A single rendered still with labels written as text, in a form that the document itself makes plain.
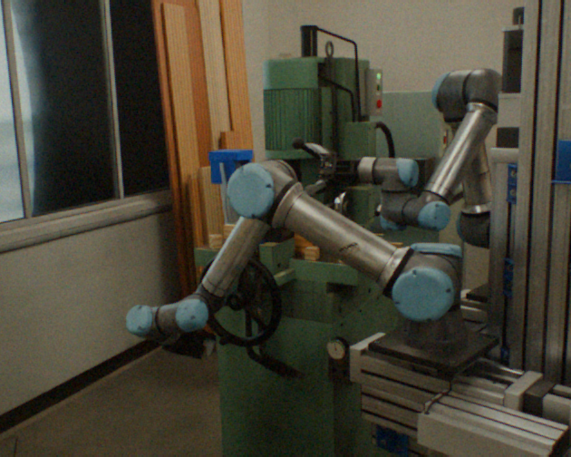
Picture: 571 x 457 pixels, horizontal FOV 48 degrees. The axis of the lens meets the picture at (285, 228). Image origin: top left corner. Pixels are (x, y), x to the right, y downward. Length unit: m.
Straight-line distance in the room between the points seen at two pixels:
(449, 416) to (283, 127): 1.03
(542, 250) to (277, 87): 0.94
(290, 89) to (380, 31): 2.52
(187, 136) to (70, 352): 1.29
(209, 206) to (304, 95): 1.63
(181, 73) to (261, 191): 2.32
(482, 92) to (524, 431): 0.86
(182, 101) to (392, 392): 2.40
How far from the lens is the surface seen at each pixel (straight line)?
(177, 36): 3.64
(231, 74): 4.06
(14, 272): 2.98
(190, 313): 1.55
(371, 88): 2.26
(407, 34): 4.42
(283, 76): 2.00
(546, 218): 1.51
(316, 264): 1.92
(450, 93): 1.86
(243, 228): 1.57
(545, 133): 1.49
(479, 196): 1.95
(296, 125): 2.01
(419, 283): 1.30
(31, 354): 3.12
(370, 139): 2.19
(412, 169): 1.72
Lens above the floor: 1.37
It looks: 11 degrees down
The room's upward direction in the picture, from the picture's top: 2 degrees counter-clockwise
